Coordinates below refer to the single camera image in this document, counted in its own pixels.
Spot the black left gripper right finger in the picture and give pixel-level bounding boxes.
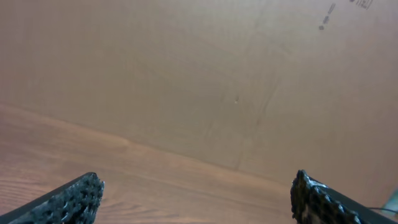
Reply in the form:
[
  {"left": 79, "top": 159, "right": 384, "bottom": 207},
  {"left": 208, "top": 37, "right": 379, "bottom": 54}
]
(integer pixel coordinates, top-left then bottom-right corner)
[{"left": 290, "top": 170, "right": 397, "bottom": 224}]

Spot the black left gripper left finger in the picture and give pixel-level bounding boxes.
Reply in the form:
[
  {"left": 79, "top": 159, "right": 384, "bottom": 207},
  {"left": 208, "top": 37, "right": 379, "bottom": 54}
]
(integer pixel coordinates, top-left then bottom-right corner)
[{"left": 1, "top": 172, "right": 104, "bottom": 224}]

